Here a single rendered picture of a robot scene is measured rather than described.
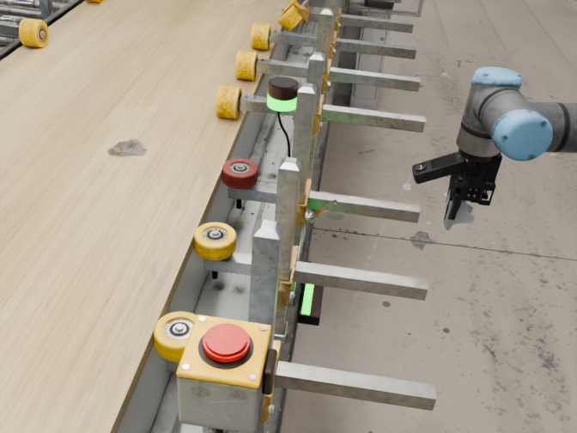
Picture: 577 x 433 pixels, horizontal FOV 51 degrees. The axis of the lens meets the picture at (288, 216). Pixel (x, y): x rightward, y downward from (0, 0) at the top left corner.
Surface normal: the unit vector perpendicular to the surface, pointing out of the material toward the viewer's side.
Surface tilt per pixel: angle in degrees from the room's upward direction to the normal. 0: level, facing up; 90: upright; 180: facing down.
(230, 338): 0
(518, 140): 90
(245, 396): 90
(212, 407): 90
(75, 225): 0
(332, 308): 0
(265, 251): 90
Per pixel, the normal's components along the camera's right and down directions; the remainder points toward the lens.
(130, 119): 0.07, -0.81
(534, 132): 0.00, 0.58
